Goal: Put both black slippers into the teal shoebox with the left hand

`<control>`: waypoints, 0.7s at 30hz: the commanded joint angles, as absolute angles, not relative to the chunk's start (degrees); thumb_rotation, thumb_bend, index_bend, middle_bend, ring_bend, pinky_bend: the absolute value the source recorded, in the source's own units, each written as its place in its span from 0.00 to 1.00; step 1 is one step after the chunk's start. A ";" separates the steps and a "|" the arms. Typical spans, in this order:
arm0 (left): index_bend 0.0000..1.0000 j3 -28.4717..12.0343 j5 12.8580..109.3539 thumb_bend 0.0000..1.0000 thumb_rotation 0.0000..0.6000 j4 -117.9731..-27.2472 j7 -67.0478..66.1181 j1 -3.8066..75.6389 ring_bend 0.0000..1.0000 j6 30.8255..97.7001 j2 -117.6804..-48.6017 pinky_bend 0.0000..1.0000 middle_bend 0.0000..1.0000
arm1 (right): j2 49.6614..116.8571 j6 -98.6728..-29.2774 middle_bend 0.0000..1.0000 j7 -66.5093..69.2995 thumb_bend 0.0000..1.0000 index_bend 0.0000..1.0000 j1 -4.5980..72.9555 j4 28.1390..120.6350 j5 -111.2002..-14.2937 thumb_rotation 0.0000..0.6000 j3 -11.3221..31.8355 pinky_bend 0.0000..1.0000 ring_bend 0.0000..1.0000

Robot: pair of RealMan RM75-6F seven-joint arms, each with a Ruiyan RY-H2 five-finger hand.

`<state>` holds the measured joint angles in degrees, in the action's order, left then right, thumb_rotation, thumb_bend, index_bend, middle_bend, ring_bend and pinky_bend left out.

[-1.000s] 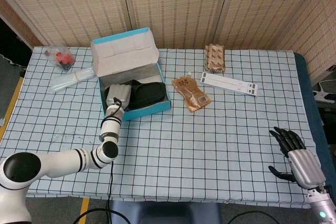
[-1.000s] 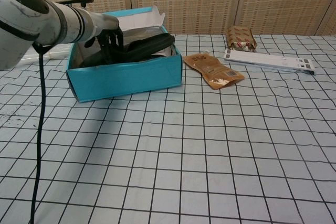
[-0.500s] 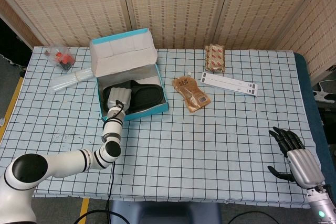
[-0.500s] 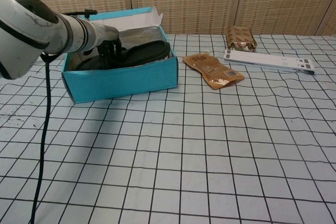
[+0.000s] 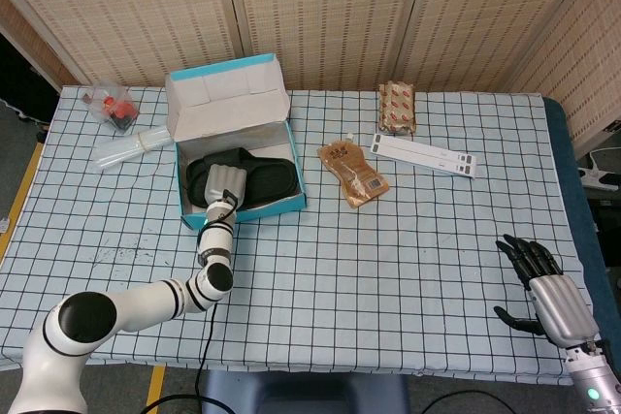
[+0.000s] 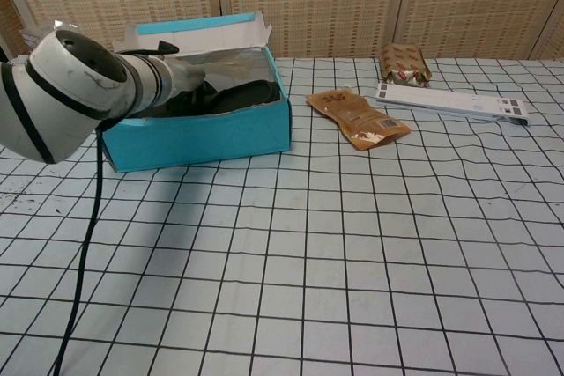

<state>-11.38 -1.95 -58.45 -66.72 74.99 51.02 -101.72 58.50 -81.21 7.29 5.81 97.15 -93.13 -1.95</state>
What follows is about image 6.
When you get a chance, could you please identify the brown spouted pouch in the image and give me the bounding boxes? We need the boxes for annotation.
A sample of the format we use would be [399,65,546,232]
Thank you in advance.
[306,87,412,151]

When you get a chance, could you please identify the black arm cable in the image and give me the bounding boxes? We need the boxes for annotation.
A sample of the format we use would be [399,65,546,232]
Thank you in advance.
[52,40,180,376]

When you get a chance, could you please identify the blue checked tablecloth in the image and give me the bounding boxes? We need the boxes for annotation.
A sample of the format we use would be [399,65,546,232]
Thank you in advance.
[0,56,564,376]

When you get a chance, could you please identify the clear plastic bag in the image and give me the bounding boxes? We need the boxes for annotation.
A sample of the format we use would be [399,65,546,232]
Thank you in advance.
[19,18,79,49]

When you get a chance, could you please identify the blue cardboard shoe box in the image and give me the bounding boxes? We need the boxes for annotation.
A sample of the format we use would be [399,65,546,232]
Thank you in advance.
[101,10,292,173]

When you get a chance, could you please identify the brown wrapped snack package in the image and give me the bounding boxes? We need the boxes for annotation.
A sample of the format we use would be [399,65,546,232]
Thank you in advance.
[378,41,432,89]

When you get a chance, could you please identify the white flat long box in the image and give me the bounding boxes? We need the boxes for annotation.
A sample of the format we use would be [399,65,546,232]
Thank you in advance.
[374,82,532,127]

